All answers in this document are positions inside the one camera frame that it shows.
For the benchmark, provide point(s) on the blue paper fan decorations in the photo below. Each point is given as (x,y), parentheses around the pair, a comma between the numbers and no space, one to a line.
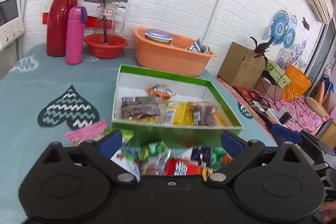
(282,29)

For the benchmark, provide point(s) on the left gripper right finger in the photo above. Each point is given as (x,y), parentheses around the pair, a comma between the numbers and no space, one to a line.
(244,155)

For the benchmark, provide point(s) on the red orange snack bag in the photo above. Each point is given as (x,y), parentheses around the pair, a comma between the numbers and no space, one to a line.
(180,167)

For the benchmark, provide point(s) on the glass pitcher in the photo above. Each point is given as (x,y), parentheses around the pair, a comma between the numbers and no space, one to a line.
(109,23)

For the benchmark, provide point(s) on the brown cake orange packet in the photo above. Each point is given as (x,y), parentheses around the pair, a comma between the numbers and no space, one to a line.
(160,90)

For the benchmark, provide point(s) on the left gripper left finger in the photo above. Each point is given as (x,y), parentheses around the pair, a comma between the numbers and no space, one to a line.
(100,153)

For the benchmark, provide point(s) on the yellow cracker packet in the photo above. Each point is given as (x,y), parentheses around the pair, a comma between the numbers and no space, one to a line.
(179,113)

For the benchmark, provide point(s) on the brown barcode snack packet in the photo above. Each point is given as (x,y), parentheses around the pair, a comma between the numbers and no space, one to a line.
(148,109)

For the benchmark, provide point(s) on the red plastic basin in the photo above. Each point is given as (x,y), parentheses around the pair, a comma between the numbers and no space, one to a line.
(98,48)

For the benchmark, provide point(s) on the green pea snack packet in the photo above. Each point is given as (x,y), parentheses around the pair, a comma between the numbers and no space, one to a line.
(154,155)

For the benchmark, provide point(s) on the pink thermos bottle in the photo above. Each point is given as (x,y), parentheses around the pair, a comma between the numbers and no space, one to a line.
(75,35)

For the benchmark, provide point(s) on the lidded tin in tub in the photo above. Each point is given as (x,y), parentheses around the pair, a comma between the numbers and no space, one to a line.
(159,36)

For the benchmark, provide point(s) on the green white cardboard box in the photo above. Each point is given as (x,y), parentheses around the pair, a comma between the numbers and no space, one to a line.
(132,82)

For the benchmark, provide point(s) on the green small box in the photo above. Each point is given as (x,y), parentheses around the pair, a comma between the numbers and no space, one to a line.
(277,74)

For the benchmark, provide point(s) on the blue green candy packet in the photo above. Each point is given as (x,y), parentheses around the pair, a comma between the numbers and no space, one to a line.
(127,161)

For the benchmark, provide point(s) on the dried dates clear packet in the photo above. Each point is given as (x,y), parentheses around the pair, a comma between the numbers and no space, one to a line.
(206,114)

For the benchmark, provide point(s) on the brown cardboard box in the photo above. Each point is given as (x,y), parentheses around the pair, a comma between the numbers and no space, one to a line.
(241,68)

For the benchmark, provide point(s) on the dark blue candy packet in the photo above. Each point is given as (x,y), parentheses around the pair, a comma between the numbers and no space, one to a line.
(201,154)

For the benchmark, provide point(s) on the orange plastic bag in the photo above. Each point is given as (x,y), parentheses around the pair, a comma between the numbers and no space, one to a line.
(299,84)

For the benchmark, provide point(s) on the steel bowl in tub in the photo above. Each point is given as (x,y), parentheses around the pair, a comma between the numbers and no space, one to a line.
(197,46)

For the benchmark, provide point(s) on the white appliance with screen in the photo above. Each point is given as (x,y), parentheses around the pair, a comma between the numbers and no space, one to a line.
(12,26)

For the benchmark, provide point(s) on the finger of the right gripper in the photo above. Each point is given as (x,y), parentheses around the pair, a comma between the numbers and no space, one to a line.
(286,133)

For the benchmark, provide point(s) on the pink nut snack packet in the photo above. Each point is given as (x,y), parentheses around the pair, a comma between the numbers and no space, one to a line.
(93,131)

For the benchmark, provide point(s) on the green red candy packet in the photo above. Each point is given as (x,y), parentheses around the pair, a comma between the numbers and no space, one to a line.
(219,158)

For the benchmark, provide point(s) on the small open cardboard box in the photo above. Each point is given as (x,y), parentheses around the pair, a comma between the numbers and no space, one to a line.
(268,90)

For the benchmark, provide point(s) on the white power strip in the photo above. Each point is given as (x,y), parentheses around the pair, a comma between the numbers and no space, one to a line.
(273,116)

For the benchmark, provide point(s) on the orange plastic tub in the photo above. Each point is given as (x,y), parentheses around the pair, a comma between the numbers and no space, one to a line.
(175,58)

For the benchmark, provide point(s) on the red thermos jug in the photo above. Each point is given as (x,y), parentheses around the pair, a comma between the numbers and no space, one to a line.
(57,27)

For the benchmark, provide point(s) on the dark purple plant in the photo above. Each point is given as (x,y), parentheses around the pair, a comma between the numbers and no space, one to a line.
(260,49)

